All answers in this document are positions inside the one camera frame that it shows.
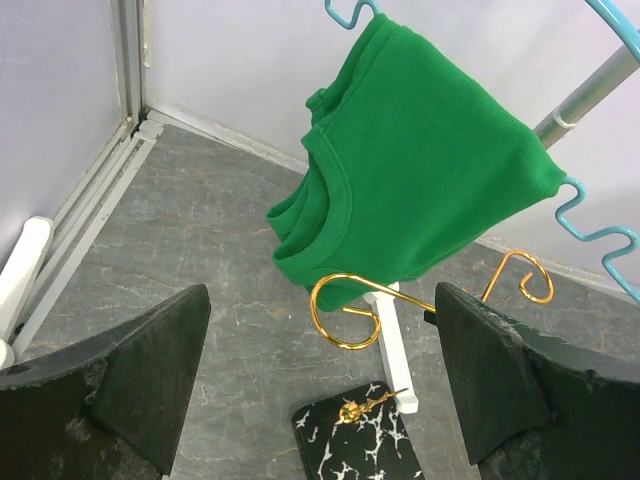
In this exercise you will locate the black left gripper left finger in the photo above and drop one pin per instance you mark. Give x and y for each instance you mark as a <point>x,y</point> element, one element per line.
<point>111,406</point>

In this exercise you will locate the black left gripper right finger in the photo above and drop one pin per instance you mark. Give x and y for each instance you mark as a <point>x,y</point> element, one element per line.
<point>531,405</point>

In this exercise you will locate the gold wine glass rack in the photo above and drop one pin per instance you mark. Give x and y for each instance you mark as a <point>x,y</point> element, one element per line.
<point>360,434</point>

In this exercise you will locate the green cloth on hanger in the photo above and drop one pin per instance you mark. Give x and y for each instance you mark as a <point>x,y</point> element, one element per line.
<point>410,160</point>

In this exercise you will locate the silver white clothes rail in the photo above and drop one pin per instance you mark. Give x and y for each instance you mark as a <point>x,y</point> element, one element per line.
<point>48,252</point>

